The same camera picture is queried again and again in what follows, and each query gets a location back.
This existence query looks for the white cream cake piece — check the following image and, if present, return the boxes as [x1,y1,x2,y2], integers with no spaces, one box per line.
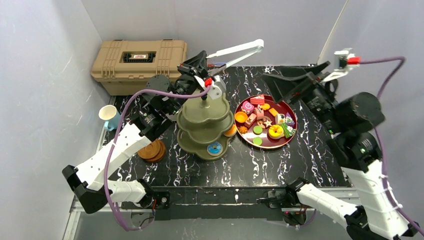
[275,113,286,125]

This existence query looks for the yellow frosted donut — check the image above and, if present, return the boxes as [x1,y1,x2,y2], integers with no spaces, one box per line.
[267,124,285,140]

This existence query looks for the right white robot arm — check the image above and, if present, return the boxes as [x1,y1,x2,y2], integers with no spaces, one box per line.
[262,62,423,240]

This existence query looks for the yellow square cracker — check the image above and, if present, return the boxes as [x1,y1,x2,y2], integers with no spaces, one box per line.
[268,108,279,117]

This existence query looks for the purple cake slice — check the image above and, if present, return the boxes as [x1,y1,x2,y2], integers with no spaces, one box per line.
[284,113,296,127]

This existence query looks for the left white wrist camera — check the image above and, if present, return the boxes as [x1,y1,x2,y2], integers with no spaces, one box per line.
[204,75,227,100]

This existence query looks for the yellow fish shaped cookie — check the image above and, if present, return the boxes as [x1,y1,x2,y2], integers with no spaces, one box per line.
[260,103,271,111]

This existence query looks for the brown wooden coaster stack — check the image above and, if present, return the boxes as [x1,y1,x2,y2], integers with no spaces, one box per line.
[137,139,166,163]

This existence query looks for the white handled metal tongs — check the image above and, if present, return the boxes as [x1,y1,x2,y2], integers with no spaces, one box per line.
[206,39,264,76]

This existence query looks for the green layered cake slice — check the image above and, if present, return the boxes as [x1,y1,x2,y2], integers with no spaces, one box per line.
[280,123,296,139]

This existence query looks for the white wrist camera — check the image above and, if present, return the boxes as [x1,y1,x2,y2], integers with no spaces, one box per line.
[204,75,227,100]
[321,48,361,83]

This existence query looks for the tan plastic toolbox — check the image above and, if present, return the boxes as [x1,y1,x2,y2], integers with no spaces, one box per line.
[90,39,188,96]

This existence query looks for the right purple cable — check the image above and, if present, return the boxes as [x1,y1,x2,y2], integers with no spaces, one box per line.
[359,56,424,228]

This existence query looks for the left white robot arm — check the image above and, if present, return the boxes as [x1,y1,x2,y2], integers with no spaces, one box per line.
[62,50,208,214]

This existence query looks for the dark red round tray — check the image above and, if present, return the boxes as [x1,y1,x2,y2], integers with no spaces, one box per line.
[234,95,298,150]

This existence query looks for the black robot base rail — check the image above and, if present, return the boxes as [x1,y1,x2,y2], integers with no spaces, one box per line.
[120,185,309,222]

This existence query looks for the green three-tier dessert stand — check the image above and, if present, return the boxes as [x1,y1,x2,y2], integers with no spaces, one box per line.
[176,93,235,162]

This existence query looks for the star shaped cookie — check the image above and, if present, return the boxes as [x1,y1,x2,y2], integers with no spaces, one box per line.
[261,116,273,129]

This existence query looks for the pink strawberry cake square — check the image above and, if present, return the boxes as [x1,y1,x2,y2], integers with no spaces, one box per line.
[244,113,257,128]

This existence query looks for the blue mug cream interior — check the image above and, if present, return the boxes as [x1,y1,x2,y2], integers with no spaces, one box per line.
[98,104,121,132]

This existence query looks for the green macaron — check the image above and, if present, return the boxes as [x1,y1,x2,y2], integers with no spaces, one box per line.
[253,125,263,135]
[252,137,263,146]

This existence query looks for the small round yellow cookie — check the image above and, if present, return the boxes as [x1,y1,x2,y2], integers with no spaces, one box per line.
[238,126,249,134]

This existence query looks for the orange tart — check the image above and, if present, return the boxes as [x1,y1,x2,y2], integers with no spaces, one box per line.
[234,111,248,124]

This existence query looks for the orange glazed donut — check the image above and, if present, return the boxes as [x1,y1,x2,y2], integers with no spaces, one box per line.
[223,124,238,138]

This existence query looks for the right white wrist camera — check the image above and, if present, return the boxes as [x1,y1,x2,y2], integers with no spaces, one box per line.
[321,48,361,83]

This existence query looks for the pink swirl roll cake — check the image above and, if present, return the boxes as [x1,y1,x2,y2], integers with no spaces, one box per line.
[241,100,255,116]

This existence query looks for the red layered cake slice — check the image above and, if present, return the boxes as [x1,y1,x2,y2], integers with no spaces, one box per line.
[249,94,265,106]

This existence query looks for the blue frosted donut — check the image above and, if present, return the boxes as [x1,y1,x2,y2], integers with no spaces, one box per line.
[206,141,223,156]

